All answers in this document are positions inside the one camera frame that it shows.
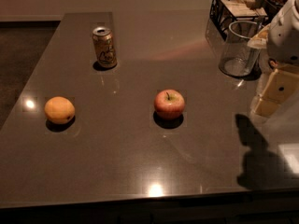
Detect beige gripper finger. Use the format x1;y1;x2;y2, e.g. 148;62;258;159
251;66;299;118

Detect orange fruit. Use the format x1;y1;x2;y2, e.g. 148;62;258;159
44;96;75;124

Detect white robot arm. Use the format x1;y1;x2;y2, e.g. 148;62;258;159
248;0;299;117

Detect wooden blocks in basket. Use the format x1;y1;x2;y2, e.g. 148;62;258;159
221;0;266;17

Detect red apple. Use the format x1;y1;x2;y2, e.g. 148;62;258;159
154;90;185;120

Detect gold soda can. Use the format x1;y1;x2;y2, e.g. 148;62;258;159
93;26;117;69

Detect black wire basket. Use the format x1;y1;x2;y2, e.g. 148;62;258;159
209;0;268;40

